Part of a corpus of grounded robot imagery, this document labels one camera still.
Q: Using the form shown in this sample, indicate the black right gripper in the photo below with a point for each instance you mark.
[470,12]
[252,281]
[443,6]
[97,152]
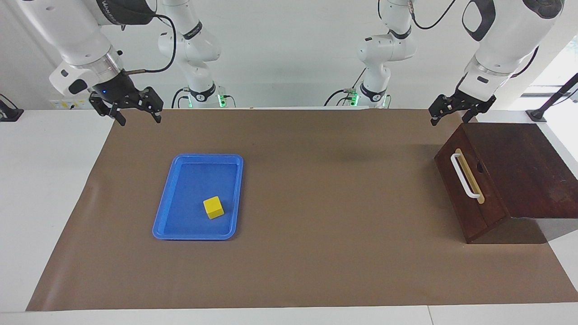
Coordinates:
[117,90]

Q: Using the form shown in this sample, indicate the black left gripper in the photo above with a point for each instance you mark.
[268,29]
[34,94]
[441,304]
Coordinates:
[472,99]

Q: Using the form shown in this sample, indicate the yellow cube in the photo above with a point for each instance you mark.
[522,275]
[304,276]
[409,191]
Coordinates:
[213,207]

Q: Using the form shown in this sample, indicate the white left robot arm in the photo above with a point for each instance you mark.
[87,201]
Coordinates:
[501,40]

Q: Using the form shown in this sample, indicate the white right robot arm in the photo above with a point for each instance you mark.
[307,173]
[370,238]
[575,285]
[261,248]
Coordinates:
[76,36]

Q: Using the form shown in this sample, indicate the white power strip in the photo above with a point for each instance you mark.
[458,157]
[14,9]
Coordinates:
[67,104]

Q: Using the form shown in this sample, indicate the dark wooden cabinet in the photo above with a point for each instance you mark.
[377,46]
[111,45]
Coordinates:
[528,171]

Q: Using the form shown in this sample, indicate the blue plastic tray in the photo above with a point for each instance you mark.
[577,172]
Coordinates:
[189,189]

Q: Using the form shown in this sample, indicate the brown table mat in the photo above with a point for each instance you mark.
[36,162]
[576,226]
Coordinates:
[316,262]

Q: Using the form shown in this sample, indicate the black camera stand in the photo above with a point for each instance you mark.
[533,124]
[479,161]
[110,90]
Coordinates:
[553,97]

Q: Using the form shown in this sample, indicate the black clamp mount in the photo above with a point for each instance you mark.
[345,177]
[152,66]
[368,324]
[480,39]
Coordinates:
[9,113]

